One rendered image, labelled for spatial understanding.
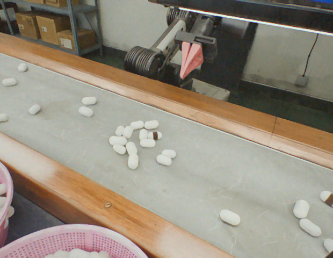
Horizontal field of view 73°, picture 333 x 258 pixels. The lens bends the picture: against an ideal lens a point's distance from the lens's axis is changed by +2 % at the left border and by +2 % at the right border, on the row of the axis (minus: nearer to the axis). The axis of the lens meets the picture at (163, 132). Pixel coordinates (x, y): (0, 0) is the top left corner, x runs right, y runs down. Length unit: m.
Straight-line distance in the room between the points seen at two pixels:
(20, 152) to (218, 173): 0.39
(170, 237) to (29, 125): 0.43
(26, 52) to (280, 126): 0.88
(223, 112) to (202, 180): 0.23
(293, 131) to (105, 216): 0.48
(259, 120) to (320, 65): 1.92
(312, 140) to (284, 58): 1.90
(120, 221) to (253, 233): 0.21
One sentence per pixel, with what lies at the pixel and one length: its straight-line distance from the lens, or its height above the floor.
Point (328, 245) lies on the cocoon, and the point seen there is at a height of 0.75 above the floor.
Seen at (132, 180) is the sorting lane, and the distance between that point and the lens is 0.44.
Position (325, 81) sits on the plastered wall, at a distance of 2.58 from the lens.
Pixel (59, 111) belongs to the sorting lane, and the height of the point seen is 0.74.
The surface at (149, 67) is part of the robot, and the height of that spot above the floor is 0.76.
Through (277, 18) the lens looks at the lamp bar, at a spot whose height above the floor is 1.05.
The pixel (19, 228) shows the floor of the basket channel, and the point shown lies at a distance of 0.51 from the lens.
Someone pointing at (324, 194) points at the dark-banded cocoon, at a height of 0.76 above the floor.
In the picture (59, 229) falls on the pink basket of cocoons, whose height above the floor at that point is 0.77.
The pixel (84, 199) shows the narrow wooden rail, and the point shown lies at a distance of 0.40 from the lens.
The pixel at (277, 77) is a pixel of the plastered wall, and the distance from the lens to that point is 2.55.
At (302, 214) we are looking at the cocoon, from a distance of 0.47.
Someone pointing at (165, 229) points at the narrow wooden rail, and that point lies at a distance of 0.36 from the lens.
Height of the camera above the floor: 1.08
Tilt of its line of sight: 38 degrees down
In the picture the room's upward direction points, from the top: 5 degrees clockwise
